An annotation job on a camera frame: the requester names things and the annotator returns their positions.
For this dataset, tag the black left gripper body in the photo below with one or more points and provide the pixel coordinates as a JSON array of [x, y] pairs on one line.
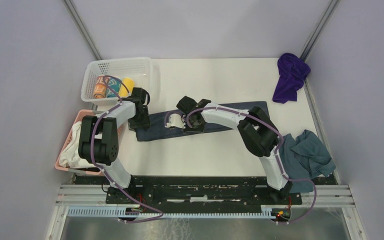
[[140, 120]]

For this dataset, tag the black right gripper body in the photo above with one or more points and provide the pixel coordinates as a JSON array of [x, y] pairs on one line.
[[199, 127]]

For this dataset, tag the dark grey towel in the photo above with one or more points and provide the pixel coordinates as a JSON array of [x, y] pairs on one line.
[[158, 131]]

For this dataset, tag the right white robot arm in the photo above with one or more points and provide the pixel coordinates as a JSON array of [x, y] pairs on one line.
[[258, 133]]

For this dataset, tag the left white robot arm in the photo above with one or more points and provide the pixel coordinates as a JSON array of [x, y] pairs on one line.
[[99, 138]]

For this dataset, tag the yellow rolled towel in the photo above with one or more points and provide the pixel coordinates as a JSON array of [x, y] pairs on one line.
[[126, 87]]

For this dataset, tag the teal patterned rolled towel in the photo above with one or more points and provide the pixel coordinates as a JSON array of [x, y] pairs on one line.
[[114, 87]]

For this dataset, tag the orange patterned rolled towel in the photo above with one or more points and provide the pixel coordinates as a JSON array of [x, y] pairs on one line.
[[101, 87]]

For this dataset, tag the white plastic basket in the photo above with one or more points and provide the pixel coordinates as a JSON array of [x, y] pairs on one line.
[[139, 69]]

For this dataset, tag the pink plastic basket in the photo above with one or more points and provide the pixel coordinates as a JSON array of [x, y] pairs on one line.
[[83, 171]]

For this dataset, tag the white cloth in basket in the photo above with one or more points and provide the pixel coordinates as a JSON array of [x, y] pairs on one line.
[[69, 157]]

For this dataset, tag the purple towel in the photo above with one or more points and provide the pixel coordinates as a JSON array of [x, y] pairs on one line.
[[293, 72]]

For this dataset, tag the teal blue towel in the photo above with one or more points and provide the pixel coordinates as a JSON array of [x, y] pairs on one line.
[[305, 156]]

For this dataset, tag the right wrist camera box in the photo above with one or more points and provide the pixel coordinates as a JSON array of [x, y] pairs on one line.
[[175, 120]]

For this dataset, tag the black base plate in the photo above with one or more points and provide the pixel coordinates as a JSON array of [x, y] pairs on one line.
[[203, 195]]

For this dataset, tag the aluminium frame rails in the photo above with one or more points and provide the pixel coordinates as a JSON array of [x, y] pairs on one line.
[[93, 212]]

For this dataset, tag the left corner metal rail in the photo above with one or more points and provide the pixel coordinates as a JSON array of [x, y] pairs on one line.
[[82, 29]]

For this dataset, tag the corner metal rail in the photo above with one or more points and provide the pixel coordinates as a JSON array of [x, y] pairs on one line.
[[82, 29], [318, 29]]

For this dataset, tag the right corner metal rail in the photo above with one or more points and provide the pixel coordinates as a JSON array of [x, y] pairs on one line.
[[318, 29]]

